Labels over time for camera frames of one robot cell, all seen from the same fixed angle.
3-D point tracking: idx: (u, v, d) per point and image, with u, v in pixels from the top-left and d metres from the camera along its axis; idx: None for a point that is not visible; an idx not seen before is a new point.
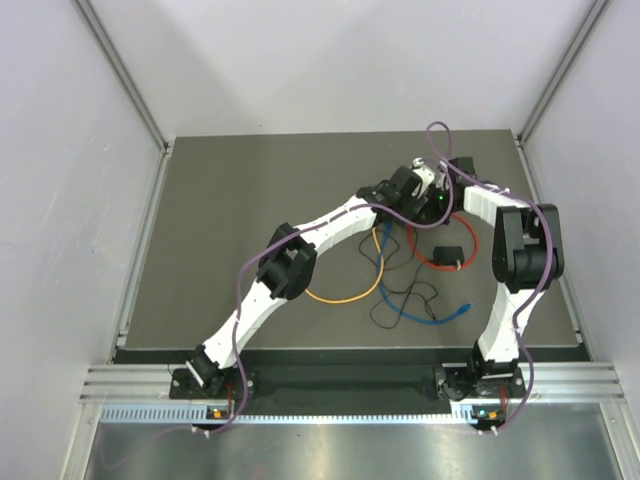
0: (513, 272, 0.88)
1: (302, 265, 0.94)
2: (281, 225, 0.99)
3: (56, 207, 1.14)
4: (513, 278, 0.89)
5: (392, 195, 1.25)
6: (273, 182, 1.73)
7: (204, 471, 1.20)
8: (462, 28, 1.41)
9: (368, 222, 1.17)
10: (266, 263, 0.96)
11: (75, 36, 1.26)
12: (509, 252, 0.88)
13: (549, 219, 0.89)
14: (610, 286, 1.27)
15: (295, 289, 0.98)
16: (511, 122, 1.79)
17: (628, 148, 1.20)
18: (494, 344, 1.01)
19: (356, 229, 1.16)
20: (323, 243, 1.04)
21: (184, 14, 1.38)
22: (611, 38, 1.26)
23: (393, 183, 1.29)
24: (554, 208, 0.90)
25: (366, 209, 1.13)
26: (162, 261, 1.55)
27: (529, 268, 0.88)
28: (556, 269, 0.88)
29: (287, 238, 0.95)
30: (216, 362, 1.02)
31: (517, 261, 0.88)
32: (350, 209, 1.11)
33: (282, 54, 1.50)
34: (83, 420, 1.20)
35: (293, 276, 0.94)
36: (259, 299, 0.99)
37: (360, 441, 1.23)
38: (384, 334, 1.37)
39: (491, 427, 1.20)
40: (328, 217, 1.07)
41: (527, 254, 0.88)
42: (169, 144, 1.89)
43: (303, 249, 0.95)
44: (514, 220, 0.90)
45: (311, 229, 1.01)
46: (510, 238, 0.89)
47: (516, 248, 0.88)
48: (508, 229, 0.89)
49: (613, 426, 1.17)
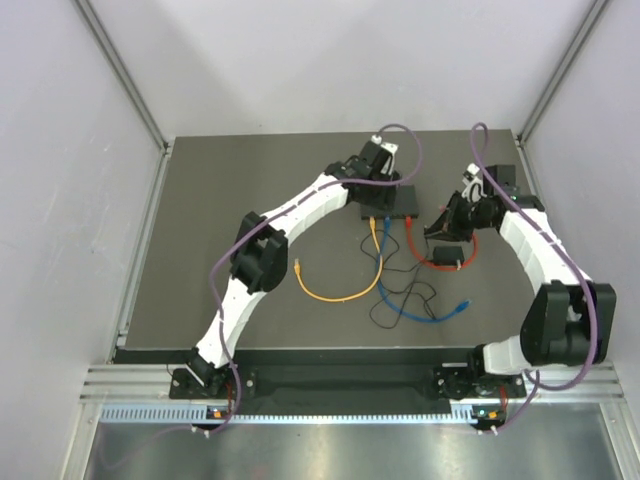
0: (546, 357, 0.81)
1: (273, 255, 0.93)
2: (246, 215, 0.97)
3: (56, 206, 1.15)
4: (544, 360, 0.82)
5: (363, 170, 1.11)
6: (273, 182, 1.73)
7: (204, 470, 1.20)
8: (461, 28, 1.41)
9: (341, 200, 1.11)
10: (238, 258, 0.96)
11: (75, 36, 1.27)
12: (545, 340, 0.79)
13: (602, 306, 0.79)
14: (608, 287, 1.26)
15: (270, 280, 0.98)
16: (511, 122, 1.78)
17: (629, 147, 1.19)
18: (496, 362, 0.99)
19: (329, 208, 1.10)
20: (295, 228, 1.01)
21: (184, 14, 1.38)
22: (612, 37, 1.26)
23: (362, 156, 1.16)
24: (612, 292, 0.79)
25: (338, 187, 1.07)
26: (162, 260, 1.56)
27: (566, 355, 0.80)
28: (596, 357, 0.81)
29: (254, 230, 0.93)
30: (212, 363, 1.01)
31: (552, 348, 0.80)
32: (319, 188, 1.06)
33: (282, 54, 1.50)
34: (83, 420, 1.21)
35: (267, 267, 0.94)
36: (238, 296, 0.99)
37: (360, 441, 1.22)
38: (384, 334, 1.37)
39: (491, 427, 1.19)
40: (297, 201, 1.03)
41: (567, 340, 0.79)
42: (169, 143, 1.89)
43: (272, 238, 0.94)
44: (559, 310, 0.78)
45: (279, 215, 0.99)
46: (551, 327, 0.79)
47: (554, 335, 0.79)
48: (550, 316, 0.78)
49: (613, 426, 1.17)
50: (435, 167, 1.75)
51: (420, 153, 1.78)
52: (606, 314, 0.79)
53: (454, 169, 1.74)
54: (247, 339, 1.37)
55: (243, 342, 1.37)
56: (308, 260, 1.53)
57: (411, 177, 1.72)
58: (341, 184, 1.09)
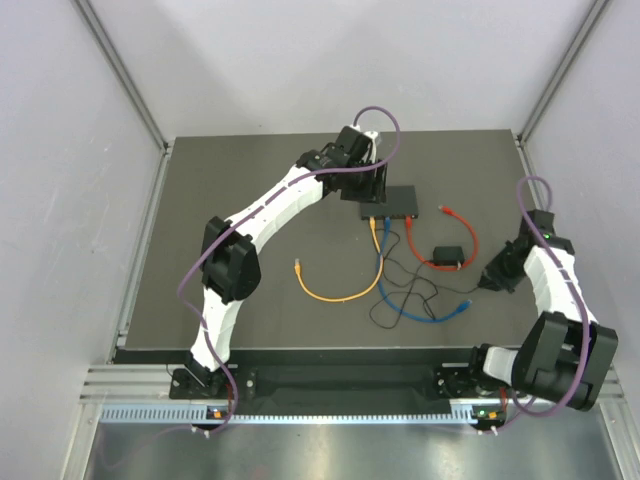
0: (531, 386, 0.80)
1: (239, 262, 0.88)
2: (211, 221, 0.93)
3: (56, 206, 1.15)
4: (528, 390, 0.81)
5: (342, 158, 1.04)
6: (273, 182, 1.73)
7: (203, 471, 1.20)
8: (461, 28, 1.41)
9: (316, 193, 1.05)
10: (207, 267, 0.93)
11: (76, 36, 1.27)
12: (534, 367, 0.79)
13: (600, 347, 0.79)
14: (608, 288, 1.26)
15: (242, 288, 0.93)
16: (511, 122, 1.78)
17: (629, 147, 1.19)
18: (494, 364, 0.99)
19: (305, 204, 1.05)
20: (265, 230, 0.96)
21: (184, 14, 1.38)
22: (611, 37, 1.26)
23: (340, 144, 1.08)
24: (613, 336, 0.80)
25: (310, 180, 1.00)
26: (162, 260, 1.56)
27: (552, 389, 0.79)
28: (583, 401, 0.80)
29: (218, 238, 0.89)
30: (207, 366, 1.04)
31: (540, 377, 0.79)
32: (289, 184, 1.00)
33: (282, 54, 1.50)
34: (83, 420, 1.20)
35: (235, 278, 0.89)
36: (216, 306, 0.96)
37: (361, 441, 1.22)
38: (384, 334, 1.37)
39: (491, 427, 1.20)
40: (265, 200, 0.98)
41: (556, 372, 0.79)
42: (169, 144, 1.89)
43: (239, 244, 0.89)
44: (554, 339, 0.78)
45: (246, 219, 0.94)
46: (542, 355, 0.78)
47: (544, 364, 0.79)
48: (543, 345, 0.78)
49: (613, 425, 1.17)
50: (436, 167, 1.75)
51: (420, 153, 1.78)
52: (600, 357, 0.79)
53: (454, 169, 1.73)
54: (246, 339, 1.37)
55: (243, 342, 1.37)
56: (308, 260, 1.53)
57: (411, 177, 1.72)
58: (314, 177, 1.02)
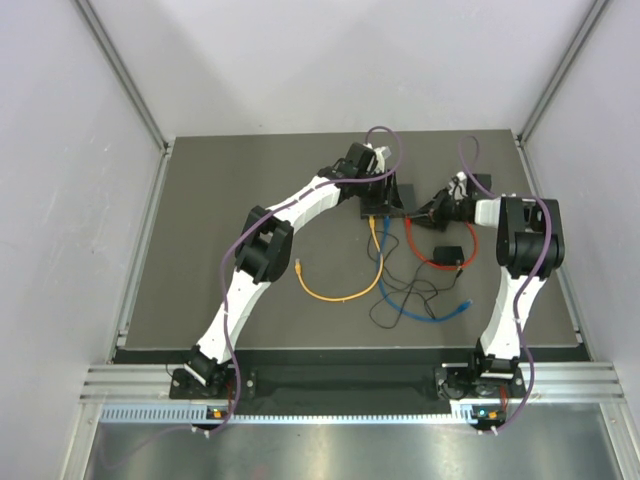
0: (513, 254, 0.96)
1: (281, 244, 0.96)
2: (253, 209, 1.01)
3: (56, 207, 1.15)
4: (512, 262, 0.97)
5: (350, 171, 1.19)
6: (273, 181, 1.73)
7: (204, 471, 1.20)
8: (461, 28, 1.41)
9: (334, 199, 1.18)
10: (243, 250, 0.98)
11: (75, 35, 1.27)
12: (511, 236, 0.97)
13: (553, 213, 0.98)
14: (609, 286, 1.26)
15: (276, 270, 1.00)
16: (511, 122, 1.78)
17: (629, 147, 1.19)
18: (495, 337, 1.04)
19: (324, 206, 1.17)
20: (297, 220, 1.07)
21: (183, 15, 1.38)
22: (611, 36, 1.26)
23: (349, 158, 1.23)
24: (555, 202, 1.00)
25: (331, 186, 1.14)
26: (162, 258, 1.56)
27: (528, 254, 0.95)
28: (556, 257, 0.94)
29: (260, 221, 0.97)
30: (214, 358, 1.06)
31: (518, 246, 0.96)
32: (315, 187, 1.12)
33: (281, 53, 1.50)
34: (83, 420, 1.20)
35: (274, 257, 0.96)
36: (243, 288, 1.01)
37: (361, 439, 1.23)
38: (384, 334, 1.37)
39: (491, 427, 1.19)
40: (298, 197, 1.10)
41: (529, 241, 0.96)
42: (169, 144, 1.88)
43: (279, 228, 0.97)
44: (516, 207, 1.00)
45: (283, 208, 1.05)
46: (512, 224, 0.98)
47: (517, 233, 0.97)
48: (509, 216, 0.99)
49: (613, 426, 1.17)
50: (436, 165, 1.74)
51: (420, 153, 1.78)
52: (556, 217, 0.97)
53: (454, 169, 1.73)
54: (247, 339, 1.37)
55: (245, 342, 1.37)
56: (309, 260, 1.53)
57: (412, 177, 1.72)
58: (334, 183, 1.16)
